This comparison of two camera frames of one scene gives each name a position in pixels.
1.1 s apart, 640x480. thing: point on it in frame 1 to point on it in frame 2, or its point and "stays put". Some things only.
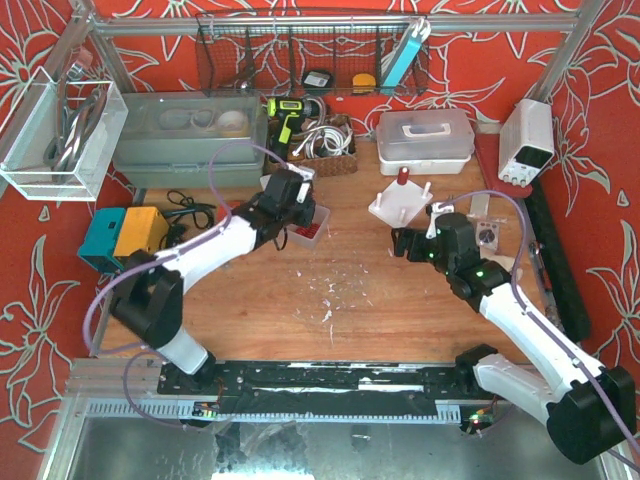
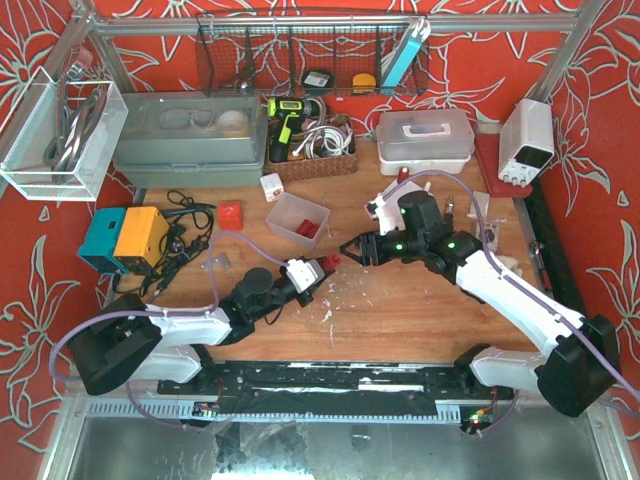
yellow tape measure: x=363 y=83 stays put
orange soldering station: x=143 y=228 stays put
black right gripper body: x=410 y=245 to x=370 y=248
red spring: x=308 y=232 to x=330 y=262
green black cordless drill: x=286 y=114 stays put
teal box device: x=97 y=248 stays put
